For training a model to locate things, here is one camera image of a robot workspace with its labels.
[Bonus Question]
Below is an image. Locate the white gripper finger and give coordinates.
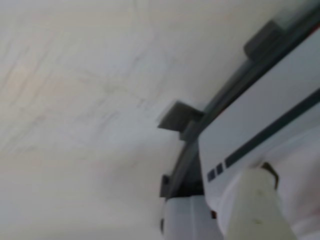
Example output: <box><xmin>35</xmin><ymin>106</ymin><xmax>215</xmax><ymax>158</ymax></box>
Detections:
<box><xmin>226</xmin><ymin>161</ymin><xmax>298</xmax><ymax>240</ymax></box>

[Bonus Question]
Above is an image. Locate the white table cover sheet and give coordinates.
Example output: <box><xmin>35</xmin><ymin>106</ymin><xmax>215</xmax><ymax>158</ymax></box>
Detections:
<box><xmin>0</xmin><ymin>0</ymin><xmax>319</xmax><ymax>240</ymax></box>

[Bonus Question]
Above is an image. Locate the white Shinkansen toy locomotive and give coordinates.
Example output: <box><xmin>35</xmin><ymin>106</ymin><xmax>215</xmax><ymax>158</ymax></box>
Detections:
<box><xmin>159</xmin><ymin>196</ymin><xmax>226</xmax><ymax>240</ymax></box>

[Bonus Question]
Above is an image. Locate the grey circular toy track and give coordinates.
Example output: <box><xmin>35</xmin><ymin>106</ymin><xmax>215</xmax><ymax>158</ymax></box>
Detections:
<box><xmin>157</xmin><ymin>0</ymin><xmax>320</xmax><ymax>199</ymax></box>

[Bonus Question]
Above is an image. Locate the white carriage under tuna plate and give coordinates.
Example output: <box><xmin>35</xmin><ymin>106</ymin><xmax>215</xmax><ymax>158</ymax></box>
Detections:
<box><xmin>198</xmin><ymin>24</ymin><xmax>320</xmax><ymax>212</ymax></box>

